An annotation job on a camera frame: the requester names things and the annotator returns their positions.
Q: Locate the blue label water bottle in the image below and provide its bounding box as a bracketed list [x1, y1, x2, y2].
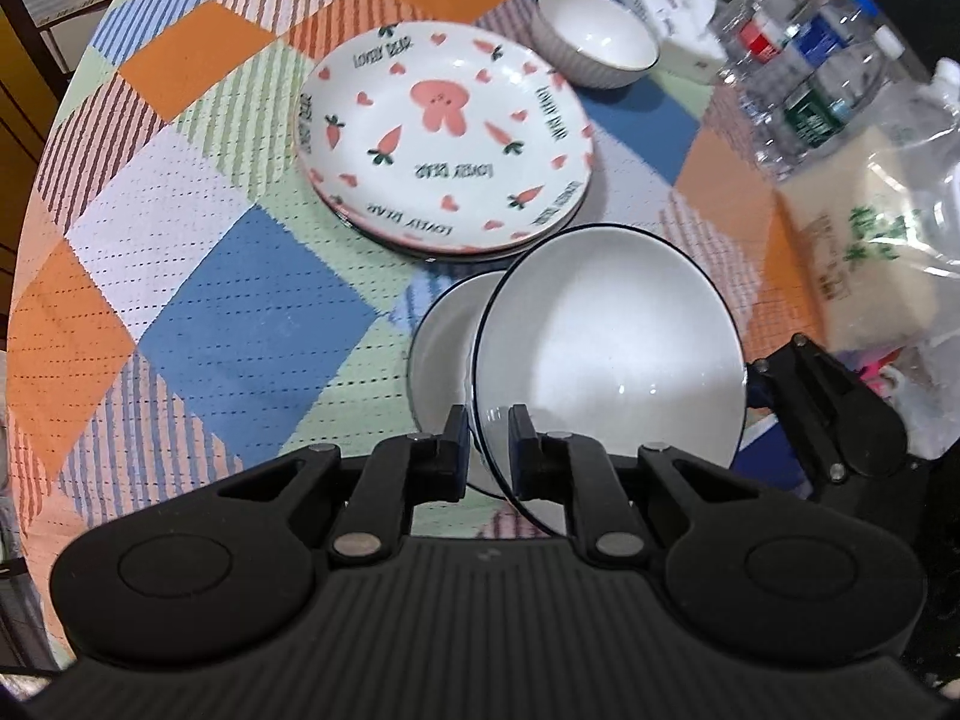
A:
[750, 0, 878, 117]

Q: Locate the white black-rimmed bowl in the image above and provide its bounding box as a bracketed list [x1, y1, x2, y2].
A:
[469, 223, 748, 537]
[531, 0, 661, 89]
[407, 270, 518, 500]

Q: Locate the patchwork checked tablecloth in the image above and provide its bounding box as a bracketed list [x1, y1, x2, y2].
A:
[6, 0, 826, 541]

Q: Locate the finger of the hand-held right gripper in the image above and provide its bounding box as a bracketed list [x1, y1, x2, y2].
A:
[745, 334, 864, 478]

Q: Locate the red label water bottle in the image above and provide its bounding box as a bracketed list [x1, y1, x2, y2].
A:
[718, 0, 837, 87]

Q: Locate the white tissue box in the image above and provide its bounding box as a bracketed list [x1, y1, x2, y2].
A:
[621, 0, 728, 85]

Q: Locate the rabbit and carrot print plate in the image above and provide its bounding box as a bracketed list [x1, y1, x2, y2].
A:
[294, 24, 597, 254]

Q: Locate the wooden chair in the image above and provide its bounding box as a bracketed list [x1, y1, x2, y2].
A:
[0, 0, 74, 260]

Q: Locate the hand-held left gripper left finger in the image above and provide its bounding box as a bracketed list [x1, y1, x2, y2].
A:
[217, 405, 470, 566]

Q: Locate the blue and white package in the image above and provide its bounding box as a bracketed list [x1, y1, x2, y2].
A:
[733, 420, 815, 500]

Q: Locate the clear plastic rice bag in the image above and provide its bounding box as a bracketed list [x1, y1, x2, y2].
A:
[778, 58, 960, 355]

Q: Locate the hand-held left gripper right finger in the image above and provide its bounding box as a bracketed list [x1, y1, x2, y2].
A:
[508, 404, 759, 563]

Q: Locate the green label water bottle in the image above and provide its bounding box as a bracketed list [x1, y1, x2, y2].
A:
[756, 25, 906, 182]

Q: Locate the white plastic bag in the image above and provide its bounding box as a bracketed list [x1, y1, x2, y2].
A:
[862, 330, 960, 462]

